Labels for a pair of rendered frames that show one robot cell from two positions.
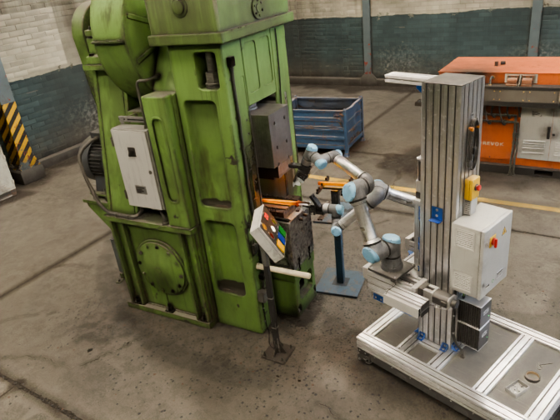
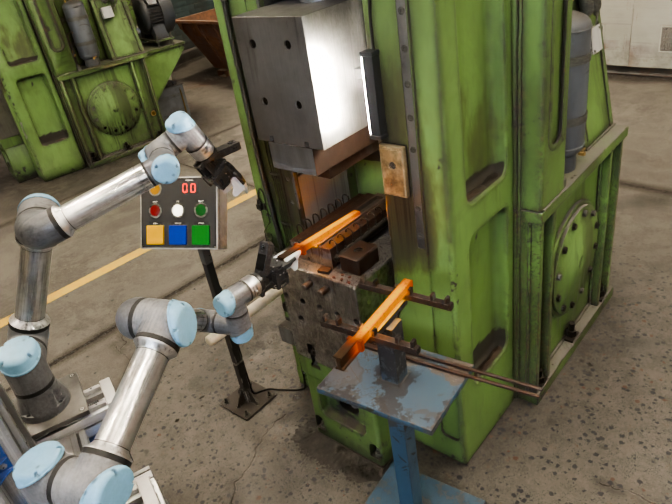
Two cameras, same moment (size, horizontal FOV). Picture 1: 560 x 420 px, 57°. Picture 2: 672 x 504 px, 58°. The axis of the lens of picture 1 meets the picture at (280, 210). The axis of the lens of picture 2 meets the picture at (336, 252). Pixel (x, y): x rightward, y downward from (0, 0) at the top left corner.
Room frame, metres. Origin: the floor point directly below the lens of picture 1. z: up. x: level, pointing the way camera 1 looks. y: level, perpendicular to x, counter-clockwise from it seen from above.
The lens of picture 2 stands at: (4.19, -1.88, 2.03)
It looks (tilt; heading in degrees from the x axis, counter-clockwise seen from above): 30 degrees down; 104
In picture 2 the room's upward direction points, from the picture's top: 10 degrees counter-clockwise
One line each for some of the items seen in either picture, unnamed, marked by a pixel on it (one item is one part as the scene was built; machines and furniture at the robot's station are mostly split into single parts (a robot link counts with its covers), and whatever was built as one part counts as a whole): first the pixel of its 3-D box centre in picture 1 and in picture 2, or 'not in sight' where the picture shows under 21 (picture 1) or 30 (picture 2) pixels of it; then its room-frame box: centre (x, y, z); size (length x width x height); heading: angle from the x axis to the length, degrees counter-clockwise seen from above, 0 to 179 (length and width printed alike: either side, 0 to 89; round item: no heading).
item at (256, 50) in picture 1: (233, 66); not in sight; (3.87, 0.21, 2.06); 0.44 x 0.41 x 0.47; 59
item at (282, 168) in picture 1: (261, 165); (332, 136); (3.76, 0.11, 1.32); 0.42 x 0.20 x 0.10; 59
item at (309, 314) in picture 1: (305, 309); (339, 442); (3.62, -0.11, 0.01); 0.58 x 0.39 x 0.01; 149
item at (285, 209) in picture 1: (266, 207); (346, 225); (3.76, 0.11, 0.96); 0.42 x 0.20 x 0.09; 59
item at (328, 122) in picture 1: (319, 124); not in sight; (7.79, -0.78, 0.36); 1.20 x 0.80 x 0.72; 60
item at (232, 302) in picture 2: (336, 209); (232, 300); (3.47, -0.42, 1.00); 0.11 x 0.08 x 0.09; 59
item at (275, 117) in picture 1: (259, 132); (331, 65); (3.79, 0.08, 1.56); 0.42 x 0.39 x 0.40; 59
